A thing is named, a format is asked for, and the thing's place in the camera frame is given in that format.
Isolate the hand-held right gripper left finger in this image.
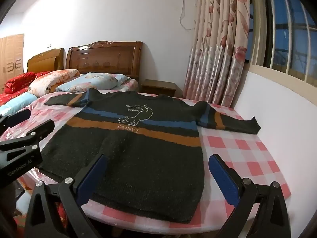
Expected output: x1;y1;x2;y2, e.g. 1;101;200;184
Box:
24;153;108;238

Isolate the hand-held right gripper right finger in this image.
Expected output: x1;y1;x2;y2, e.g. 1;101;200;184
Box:
208;154;291;238

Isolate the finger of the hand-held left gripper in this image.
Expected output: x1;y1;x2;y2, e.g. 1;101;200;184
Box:
0;120;55;165
0;109;32;135

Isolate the dark striped knit sweater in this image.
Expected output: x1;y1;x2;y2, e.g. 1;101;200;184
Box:
44;88;262;224

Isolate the light blue quilt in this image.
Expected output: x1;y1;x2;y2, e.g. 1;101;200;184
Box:
0;93;39;116

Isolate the red floral bed sheet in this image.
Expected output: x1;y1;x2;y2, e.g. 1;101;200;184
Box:
0;71;52;106

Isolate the pink checked bed sheet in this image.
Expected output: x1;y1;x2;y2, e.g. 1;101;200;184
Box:
0;90;291;238

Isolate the red blanket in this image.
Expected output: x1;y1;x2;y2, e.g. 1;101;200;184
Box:
4;71;36;94

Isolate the red cloth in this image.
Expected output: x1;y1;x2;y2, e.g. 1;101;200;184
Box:
56;201;68;231

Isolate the cream orange floral pillow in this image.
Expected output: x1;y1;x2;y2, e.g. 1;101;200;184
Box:
27;69;81;95

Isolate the wooden wardrobe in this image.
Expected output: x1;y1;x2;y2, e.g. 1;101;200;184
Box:
0;33;25;92

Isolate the small wooden headboard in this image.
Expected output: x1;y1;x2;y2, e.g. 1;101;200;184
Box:
27;48;65;73

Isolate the light blue floral pillow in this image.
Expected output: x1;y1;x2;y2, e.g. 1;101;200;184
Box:
56;72;130;93

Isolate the large wooden headboard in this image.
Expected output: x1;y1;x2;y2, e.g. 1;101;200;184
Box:
66;41;143;85

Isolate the wooden nightstand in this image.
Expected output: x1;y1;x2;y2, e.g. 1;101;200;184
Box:
141;79;179;98

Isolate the floral pink curtain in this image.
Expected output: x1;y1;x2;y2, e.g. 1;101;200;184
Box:
183;0;250;107

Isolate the window with white grille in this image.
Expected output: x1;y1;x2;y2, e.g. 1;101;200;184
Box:
249;0;317;87

